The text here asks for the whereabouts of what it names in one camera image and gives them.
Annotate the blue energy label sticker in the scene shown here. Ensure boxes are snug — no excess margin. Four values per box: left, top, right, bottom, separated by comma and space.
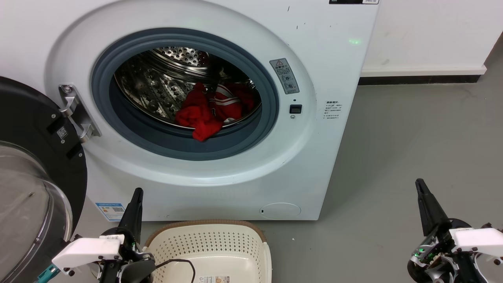
95, 202, 127, 222

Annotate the red and white garment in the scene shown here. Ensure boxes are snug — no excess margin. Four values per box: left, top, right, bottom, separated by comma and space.
174, 81, 256, 142

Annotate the perforated stainless steel drum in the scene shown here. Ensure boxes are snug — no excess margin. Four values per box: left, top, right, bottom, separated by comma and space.
114, 46, 262, 130

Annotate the thin black cable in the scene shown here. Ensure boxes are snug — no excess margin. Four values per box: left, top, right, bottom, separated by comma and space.
154, 258, 196, 283

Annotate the round drain filter cover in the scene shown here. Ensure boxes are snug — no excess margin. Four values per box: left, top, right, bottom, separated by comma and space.
259, 202, 302, 220

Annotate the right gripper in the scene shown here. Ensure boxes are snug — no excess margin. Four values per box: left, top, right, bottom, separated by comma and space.
407, 178, 488, 283

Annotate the cream perforated laundry basket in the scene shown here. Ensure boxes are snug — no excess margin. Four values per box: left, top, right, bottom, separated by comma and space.
143, 219, 273, 283

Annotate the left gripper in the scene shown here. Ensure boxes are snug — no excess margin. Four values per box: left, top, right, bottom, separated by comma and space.
98, 187, 156, 283

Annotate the black baseboard strip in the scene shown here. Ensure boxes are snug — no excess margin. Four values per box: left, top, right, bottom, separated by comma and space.
358, 74, 482, 86

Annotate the grey rubber door gasket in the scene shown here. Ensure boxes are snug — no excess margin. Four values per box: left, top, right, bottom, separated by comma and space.
91, 27, 280, 161

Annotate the small printed text sticker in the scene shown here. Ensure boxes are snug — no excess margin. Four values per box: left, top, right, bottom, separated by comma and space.
324, 100, 343, 121

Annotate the grey warning sticker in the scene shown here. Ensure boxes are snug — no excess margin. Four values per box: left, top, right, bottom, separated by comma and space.
269, 58, 300, 95

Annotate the dark round washer door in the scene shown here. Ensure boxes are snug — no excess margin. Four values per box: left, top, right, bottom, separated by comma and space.
0, 76, 88, 283

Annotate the clear door glass bowl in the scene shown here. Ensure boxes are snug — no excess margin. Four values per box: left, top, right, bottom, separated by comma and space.
0, 141, 73, 283

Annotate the silver metal door hinge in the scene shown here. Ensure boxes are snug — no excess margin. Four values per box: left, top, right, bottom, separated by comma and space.
59, 84, 102, 143

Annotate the white front-load washing machine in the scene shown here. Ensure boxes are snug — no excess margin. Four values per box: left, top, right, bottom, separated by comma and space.
0, 0, 380, 222

